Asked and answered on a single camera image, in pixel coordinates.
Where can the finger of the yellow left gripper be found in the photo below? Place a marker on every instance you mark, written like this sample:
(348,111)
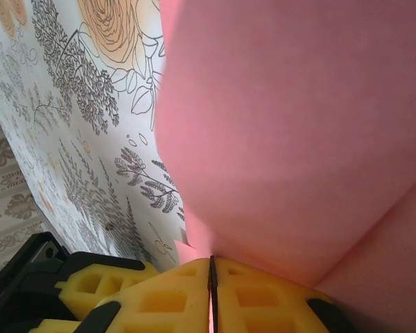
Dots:
(90,284)
(55,327)

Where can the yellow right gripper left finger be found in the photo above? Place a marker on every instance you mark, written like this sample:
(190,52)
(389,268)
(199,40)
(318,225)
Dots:
(163,301)

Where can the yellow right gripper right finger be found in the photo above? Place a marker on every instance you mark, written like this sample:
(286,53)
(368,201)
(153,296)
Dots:
(260,301)

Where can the floral printed table cover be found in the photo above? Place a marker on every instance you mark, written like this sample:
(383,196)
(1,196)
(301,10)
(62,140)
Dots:
(73,138)

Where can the pink cloth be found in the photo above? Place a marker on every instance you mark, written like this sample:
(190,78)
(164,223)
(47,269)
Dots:
(281,138)

